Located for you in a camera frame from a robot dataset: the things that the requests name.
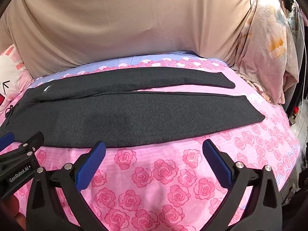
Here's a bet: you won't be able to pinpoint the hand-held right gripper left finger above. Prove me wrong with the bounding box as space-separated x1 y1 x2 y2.
26 141 106 231

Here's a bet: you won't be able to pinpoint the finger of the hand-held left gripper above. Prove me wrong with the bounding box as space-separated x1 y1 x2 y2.
0 132 15 148
0 132 45 171

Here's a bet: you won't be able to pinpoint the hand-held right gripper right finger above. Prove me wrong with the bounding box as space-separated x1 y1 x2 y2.
203 139 282 231

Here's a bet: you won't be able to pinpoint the dark grey pants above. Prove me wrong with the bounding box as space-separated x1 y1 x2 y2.
0 67 266 148

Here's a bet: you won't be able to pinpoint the person's left hand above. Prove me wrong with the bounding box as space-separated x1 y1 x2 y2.
0 195 27 227

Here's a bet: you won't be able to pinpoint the pink rose print bedsheet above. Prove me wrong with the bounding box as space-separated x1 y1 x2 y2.
0 50 301 231

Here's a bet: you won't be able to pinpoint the white rabbit face pillow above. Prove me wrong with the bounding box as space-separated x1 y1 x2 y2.
0 44 34 119

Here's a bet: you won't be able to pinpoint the pale pink floral blanket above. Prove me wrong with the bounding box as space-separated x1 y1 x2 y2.
232 0 300 105

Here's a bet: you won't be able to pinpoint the beige padded headboard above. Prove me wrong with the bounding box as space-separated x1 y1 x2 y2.
0 0 259 80

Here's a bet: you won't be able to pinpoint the hanging clothes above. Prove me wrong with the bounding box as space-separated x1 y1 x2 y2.
277 0 308 126

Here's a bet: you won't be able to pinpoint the white cable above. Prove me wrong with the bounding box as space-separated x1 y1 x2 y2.
300 5 308 97

